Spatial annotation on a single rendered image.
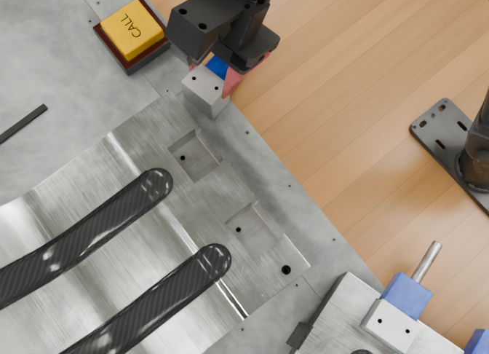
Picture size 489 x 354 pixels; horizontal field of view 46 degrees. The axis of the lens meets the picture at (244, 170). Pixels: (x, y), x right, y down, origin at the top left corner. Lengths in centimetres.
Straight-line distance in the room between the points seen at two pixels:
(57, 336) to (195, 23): 34
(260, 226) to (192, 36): 23
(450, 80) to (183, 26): 41
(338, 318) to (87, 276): 28
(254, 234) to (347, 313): 14
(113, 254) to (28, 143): 22
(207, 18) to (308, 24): 27
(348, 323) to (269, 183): 20
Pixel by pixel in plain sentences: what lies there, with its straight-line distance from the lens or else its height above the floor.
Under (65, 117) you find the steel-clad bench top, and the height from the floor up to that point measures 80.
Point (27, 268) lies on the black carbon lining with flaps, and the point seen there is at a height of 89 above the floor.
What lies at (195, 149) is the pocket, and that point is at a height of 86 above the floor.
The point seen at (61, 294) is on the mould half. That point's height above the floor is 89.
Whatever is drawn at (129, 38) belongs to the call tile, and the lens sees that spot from 79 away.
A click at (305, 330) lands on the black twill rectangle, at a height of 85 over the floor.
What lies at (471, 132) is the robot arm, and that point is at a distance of 66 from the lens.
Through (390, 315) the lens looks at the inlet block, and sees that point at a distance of 66.
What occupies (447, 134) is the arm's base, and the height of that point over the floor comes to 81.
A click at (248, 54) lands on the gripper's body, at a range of 65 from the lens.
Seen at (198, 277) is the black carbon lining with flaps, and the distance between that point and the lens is 65.
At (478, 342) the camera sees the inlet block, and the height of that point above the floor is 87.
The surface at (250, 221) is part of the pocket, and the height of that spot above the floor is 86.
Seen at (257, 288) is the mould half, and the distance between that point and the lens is 64.
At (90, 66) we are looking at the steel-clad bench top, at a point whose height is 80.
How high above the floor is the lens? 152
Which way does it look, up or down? 75 degrees down
